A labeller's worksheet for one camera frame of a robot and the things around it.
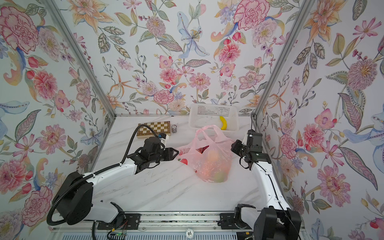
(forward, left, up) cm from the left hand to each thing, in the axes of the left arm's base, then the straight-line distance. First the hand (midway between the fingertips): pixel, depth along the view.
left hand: (179, 152), depth 83 cm
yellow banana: (+33, -32, -12) cm, 48 cm away
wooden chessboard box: (+29, +17, -12) cm, 36 cm away
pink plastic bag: (-3, -16, +2) cm, 17 cm away
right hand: (+4, -30, +3) cm, 30 cm away
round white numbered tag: (-36, -6, -8) cm, 38 cm away
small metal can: (+26, +6, -11) cm, 29 cm away
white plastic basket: (+35, -15, -7) cm, 38 cm away
